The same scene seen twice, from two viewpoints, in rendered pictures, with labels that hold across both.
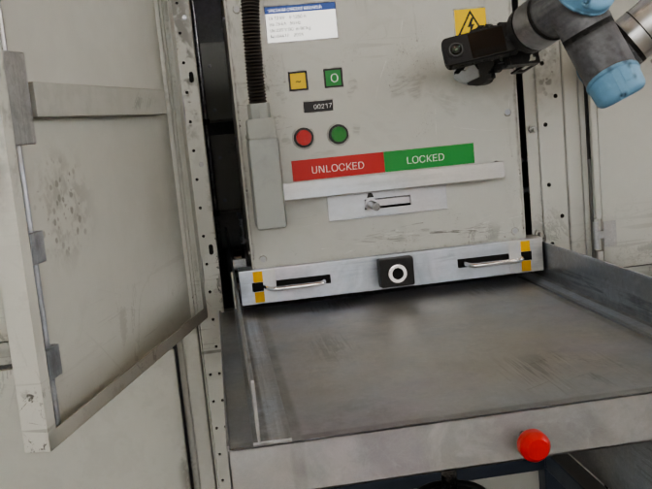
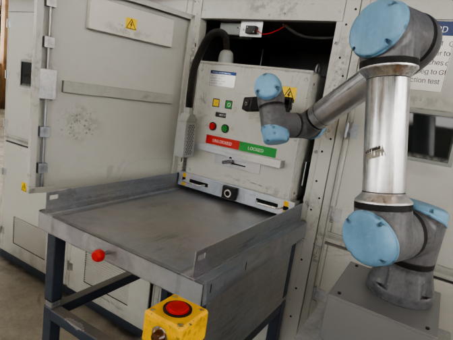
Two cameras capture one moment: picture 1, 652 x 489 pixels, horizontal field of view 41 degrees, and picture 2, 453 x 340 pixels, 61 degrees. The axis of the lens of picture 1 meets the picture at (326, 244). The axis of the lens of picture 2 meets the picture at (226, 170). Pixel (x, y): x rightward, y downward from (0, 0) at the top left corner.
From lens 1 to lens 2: 1.03 m
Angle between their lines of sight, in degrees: 37
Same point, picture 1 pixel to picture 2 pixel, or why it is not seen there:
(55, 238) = (69, 132)
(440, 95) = not seen: hidden behind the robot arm
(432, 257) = (246, 192)
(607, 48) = (265, 117)
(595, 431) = (129, 264)
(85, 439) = not seen: hidden behind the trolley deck
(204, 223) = not seen: hidden behind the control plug
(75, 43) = (108, 71)
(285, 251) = (197, 168)
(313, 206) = (210, 154)
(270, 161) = (182, 130)
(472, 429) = (94, 241)
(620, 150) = (354, 176)
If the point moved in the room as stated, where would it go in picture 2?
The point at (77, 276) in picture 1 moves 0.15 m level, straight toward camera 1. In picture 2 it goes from (80, 147) to (48, 150)
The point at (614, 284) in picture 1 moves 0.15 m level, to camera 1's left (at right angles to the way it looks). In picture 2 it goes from (261, 229) to (224, 214)
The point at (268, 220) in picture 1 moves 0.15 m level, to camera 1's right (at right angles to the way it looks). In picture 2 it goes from (176, 153) to (204, 160)
